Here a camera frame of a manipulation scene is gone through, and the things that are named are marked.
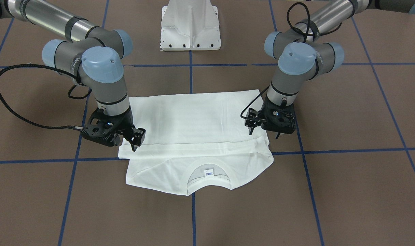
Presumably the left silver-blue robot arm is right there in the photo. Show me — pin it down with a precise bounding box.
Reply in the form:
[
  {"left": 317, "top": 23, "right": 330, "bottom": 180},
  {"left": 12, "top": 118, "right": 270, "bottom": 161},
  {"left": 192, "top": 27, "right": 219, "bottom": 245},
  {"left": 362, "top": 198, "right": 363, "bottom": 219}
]
[{"left": 243, "top": 0, "right": 415, "bottom": 135}]

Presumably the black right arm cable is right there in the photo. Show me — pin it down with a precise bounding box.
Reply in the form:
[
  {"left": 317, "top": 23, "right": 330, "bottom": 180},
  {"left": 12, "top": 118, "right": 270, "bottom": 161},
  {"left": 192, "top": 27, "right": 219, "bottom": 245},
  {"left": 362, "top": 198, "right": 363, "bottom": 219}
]
[{"left": 0, "top": 63, "right": 92, "bottom": 131}]

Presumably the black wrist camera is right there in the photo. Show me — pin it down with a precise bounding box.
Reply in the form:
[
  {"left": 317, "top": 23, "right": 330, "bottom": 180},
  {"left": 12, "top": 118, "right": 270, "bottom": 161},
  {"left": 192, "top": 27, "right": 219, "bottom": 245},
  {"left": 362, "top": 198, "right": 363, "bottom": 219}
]
[
  {"left": 244, "top": 108, "right": 266, "bottom": 128},
  {"left": 80, "top": 116, "right": 118, "bottom": 147}
]

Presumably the white long-sleeve printed shirt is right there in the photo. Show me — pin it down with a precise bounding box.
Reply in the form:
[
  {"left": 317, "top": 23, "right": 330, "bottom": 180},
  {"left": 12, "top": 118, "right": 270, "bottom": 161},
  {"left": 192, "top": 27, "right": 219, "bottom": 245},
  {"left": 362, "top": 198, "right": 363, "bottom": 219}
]
[{"left": 118, "top": 90, "right": 274, "bottom": 196}]

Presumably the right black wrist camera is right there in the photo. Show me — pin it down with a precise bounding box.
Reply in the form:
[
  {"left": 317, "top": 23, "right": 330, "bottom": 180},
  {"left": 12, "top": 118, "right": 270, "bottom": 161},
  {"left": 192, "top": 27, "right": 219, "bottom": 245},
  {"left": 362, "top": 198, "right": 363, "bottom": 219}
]
[{"left": 80, "top": 116, "right": 118, "bottom": 147}]

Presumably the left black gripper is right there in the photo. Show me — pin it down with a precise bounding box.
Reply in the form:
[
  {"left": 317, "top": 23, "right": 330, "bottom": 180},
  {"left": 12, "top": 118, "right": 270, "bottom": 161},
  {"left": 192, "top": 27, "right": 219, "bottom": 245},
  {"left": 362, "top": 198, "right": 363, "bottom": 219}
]
[{"left": 248, "top": 96, "right": 296, "bottom": 140}]

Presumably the white central mounting column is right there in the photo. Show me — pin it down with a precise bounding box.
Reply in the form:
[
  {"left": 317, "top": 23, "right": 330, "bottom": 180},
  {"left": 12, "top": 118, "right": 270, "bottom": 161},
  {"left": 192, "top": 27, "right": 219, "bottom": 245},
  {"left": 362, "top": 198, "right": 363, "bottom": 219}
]
[{"left": 160, "top": 0, "right": 221, "bottom": 51}]

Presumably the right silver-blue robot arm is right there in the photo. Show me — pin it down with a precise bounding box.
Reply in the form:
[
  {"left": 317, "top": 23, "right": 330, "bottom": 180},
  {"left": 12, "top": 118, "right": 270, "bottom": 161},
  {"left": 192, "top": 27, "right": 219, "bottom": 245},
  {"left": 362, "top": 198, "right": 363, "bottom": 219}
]
[{"left": 0, "top": 0, "right": 146, "bottom": 151}]

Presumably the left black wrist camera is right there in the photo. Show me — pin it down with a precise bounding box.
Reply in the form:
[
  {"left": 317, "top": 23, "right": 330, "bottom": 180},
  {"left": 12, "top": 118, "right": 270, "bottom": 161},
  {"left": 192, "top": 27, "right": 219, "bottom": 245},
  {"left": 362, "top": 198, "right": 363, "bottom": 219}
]
[{"left": 244, "top": 108, "right": 266, "bottom": 128}]

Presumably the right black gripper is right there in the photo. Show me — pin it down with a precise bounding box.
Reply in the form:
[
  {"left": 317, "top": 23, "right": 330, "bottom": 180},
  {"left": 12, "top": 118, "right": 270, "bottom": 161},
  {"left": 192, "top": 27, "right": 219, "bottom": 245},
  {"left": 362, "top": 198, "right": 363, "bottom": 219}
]
[{"left": 91, "top": 106, "right": 146, "bottom": 152}]

